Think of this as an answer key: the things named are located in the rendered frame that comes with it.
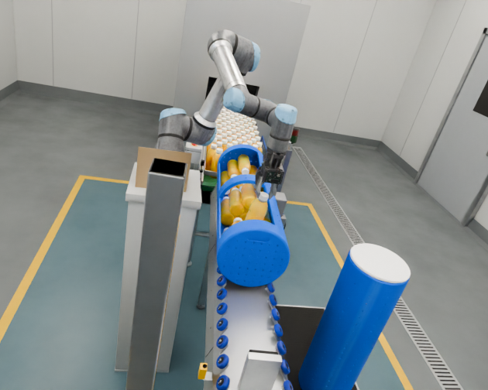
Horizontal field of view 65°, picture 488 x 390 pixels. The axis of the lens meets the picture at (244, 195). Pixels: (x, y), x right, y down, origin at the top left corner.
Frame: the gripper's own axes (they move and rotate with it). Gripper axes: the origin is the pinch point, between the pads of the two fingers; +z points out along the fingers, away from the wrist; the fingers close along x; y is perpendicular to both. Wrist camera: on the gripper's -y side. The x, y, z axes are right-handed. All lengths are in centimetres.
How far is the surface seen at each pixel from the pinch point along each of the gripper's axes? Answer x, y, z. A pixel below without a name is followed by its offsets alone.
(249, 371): -4, 56, 29
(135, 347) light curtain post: -35, 73, 3
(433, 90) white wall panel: 310, -432, 7
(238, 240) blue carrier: -7.8, 11.0, 14.9
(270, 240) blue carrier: 4.3, 11.0, 13.0
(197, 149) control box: -26, -90, 22
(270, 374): 3, 56, 30
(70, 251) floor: -109, -115, 131
